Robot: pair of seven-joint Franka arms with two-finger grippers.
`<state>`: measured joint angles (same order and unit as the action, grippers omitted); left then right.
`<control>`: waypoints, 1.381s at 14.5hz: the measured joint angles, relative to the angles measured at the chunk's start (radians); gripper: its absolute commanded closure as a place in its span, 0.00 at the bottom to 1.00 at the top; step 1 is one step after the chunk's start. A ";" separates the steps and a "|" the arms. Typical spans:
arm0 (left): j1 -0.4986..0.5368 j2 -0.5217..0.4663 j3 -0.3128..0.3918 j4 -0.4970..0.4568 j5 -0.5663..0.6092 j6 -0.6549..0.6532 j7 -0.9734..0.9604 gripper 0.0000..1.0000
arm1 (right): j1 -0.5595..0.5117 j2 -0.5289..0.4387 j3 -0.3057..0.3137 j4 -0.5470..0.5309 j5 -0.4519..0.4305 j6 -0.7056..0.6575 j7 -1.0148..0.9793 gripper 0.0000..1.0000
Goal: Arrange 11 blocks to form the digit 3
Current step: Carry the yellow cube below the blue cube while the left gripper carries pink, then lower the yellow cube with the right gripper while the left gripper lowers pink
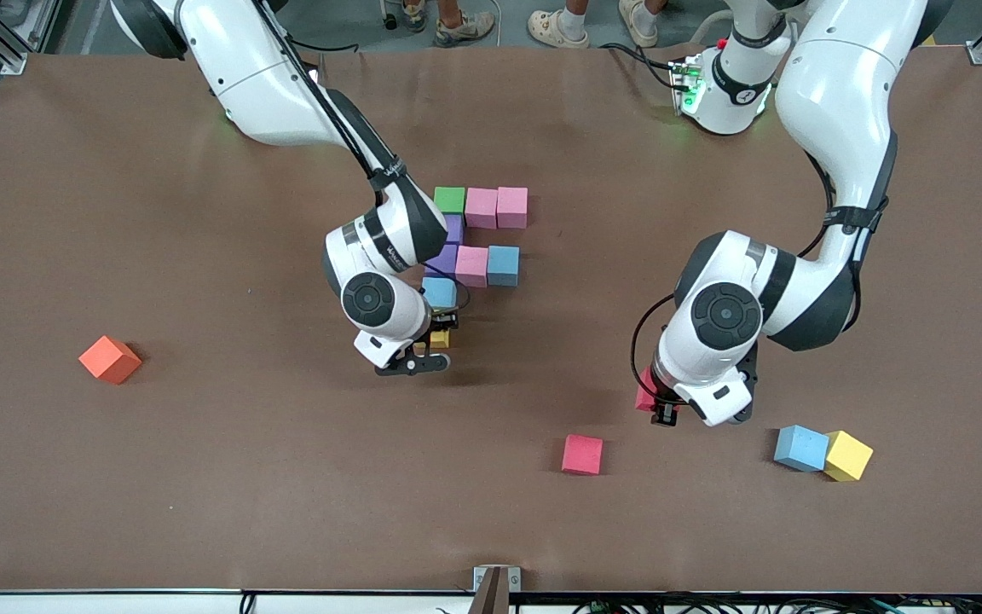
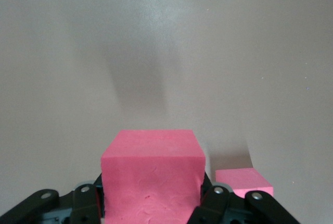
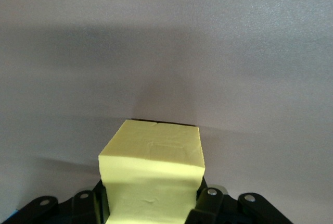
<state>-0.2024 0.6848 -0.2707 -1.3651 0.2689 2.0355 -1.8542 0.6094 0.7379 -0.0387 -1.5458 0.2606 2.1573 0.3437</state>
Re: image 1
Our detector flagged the orange foam block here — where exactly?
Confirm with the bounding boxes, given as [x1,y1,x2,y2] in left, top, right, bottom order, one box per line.
[78,335,143,385]

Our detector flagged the white hose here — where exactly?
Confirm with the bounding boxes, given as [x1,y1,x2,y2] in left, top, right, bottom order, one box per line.
[691,9,735,45]

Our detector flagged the brown paper table cover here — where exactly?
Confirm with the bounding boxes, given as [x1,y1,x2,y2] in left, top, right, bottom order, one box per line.
[0,44,982,595]

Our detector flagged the red foam block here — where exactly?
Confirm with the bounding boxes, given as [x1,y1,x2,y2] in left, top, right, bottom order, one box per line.
[634,367,661,414]
[562,434,604,476]

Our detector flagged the metal clamp bracket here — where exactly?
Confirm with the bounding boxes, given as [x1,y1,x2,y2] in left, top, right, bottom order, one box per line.
[473,565,522,614]

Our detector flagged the pink foam block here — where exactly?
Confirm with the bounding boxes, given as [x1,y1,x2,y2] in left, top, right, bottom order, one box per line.
[455,246,489,288]
[496,187,529,230]
[465,188,499,230]

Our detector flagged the blue foam block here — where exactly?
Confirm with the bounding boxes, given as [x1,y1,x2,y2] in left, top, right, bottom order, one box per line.
[421,277,459,310]
[487,246,522,287]
[774,424,831,472]

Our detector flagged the black left base cable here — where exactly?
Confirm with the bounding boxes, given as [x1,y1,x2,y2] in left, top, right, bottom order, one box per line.
[598,41,681,90]

